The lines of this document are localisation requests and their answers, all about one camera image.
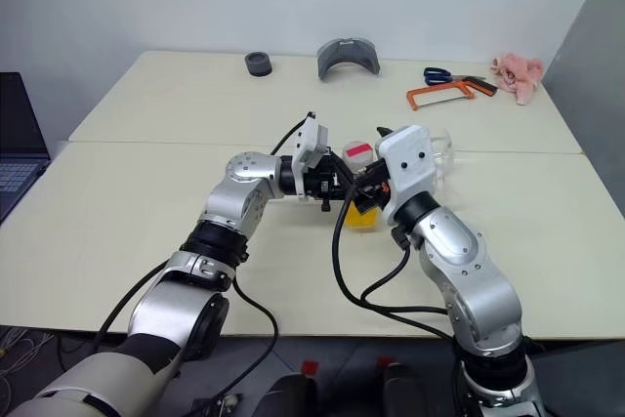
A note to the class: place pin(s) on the orange hacksaw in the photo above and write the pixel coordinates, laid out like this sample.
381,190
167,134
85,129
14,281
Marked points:
415,95

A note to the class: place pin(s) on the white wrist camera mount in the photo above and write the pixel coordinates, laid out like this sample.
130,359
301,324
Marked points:
308,138
407,163

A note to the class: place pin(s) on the clear bottle with orange drink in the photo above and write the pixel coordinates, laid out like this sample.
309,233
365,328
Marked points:
359,153

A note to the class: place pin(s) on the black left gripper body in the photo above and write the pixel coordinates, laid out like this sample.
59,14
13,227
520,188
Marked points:
322,185

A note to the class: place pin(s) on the pink plush toy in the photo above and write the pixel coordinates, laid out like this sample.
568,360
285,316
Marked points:
520,72

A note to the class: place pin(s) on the clear wine glass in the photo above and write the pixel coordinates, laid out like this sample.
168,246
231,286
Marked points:
446,148

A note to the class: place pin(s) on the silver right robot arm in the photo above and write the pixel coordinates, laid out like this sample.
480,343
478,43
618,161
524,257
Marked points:
459,246

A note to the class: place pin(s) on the red square tag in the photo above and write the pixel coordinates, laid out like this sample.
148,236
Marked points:
310,368
385,362

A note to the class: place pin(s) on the dark laptop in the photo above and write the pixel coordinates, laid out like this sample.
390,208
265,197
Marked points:
17,124

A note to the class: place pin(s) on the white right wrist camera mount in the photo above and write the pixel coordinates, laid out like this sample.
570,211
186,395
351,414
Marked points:
407,163

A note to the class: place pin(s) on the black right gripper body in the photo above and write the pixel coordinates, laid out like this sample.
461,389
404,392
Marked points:
373,192

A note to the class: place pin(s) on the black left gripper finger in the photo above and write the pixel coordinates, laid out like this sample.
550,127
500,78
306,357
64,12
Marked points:
345,172

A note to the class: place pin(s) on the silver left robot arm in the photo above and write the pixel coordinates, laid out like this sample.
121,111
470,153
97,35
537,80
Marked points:
244,168

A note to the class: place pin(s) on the dark rounded shape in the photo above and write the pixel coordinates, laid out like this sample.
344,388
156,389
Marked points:
403,392
288,397

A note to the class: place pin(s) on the grey curved pad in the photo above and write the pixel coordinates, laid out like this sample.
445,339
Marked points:
347,53

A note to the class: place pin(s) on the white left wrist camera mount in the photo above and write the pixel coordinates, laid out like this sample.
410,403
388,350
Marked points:
308,138

